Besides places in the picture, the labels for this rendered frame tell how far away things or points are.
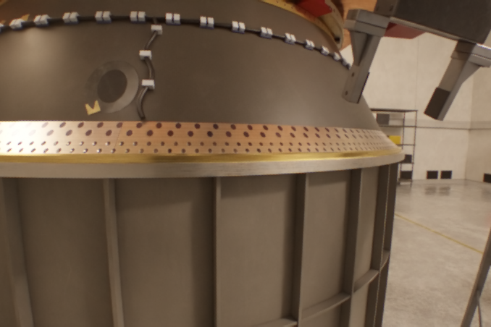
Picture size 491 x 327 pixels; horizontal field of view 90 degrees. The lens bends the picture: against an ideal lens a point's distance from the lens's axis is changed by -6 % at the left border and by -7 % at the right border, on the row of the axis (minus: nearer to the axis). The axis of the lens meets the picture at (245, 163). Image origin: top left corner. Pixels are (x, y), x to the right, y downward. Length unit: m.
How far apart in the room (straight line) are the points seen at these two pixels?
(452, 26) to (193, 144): 0.41
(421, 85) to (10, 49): 8.19
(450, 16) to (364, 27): 0.10
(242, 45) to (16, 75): 0.52
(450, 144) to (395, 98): 2.15
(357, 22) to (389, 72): 7.50
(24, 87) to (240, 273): 0.61
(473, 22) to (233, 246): 0.51
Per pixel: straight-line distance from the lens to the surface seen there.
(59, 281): 0.65
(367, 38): 0.36
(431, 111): 0.45
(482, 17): 0.42
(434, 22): 0.38
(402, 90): 7.98
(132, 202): 0.53
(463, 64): 0.44
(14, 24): 0.90
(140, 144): 0.51
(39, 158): 0.55
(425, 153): 8.43
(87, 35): 0.74
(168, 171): 0.46
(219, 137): 0.52
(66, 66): 0.70
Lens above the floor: 1.21
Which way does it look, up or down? 6 degrees down
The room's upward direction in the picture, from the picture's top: 1 degrees clockwise
